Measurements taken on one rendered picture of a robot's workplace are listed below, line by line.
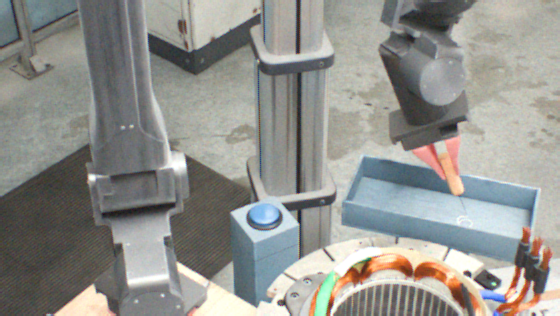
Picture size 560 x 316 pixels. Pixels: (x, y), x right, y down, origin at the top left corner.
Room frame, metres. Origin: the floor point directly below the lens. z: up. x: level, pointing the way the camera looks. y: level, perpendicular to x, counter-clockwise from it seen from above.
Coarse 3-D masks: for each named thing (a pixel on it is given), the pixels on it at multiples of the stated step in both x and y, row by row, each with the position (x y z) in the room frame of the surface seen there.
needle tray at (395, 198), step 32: (384, 160) 0.97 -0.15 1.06; (352, 192) 0.92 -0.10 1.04; (384, 192) 0.95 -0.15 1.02; (416, 192) 0.94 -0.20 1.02; (448, 192) 0.94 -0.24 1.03; (480, 192) 0.93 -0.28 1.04; (512, 192) 0.91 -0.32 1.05; (352, 224) 0.88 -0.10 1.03; (384, 224) 0.86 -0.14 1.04; (416, 224) 0.85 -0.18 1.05; (448, 224) 0.84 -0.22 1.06; (480, 224) 0.88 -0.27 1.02; (512, 224) 0.88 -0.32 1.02; (512, 256) 0.81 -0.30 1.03
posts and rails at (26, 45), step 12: (24, 0) 2.84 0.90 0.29; (24, 12) 2.84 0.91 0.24; (24, 24) 2.83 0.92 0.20; (60, 24) 2.95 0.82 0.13; (72, 24) 2.99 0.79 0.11; (24, 36) 2.82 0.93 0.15; (36, 36) 2.86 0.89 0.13; (48, 36) 2.90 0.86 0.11; (12, 48) 2.78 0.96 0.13; (24, 48) 2.81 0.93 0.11; (0, 60) 2.73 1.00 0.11; (24, 60) 2.83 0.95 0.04
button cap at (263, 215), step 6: (264, 204) 0.90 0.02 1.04; (252, 210) 0.89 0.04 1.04; (258, 210) 0.89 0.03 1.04; (264, 210) 0.89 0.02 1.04; (270, 210) 0.89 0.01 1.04; (276, 210) 0.89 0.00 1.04; (252, 216) 0.88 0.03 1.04; (258, 216) 0.88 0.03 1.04; (264, 216) 0.88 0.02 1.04; (270, 216) 0.88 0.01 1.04; (276, 216) 0.88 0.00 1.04; (252, 222) 0.87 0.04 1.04; (258, 222) 0.87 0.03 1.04; (264, 222) 0.87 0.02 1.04; (270, 222) 0.87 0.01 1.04
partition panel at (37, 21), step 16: (0, 0) 2.79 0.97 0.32; (32, 0) 2.89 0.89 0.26; (48, 0) 2.94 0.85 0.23; (64, 0) 2.99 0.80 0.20; (0, 16) 2.78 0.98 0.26; (32, 16) 2.88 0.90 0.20; (48, 16) 2.93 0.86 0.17; (64, 16) 2.98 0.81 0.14; (0, 32) 2.77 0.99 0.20; (16, 32) 2.82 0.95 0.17; (32, 32) 2.87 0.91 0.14; (0, 48) 2.76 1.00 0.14
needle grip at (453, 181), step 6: (438, 156) 0.90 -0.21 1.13; (444, 156) 0.89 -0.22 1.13; (444, 162) 0.89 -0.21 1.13; (450, 162) 0.89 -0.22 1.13; (444, 168) 0.89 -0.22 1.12; (450, 168) 0.88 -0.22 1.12; (444, 174) 0.89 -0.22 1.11; (450, 174) 0.88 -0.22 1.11; (450, 180) 0.88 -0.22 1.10; (456, 180) 0.88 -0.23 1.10; (450, 186) 0.88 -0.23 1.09; (456, 186) 0.88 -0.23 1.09; (462, 186) 0.89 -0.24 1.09; (456, 192) 0.88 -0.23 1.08
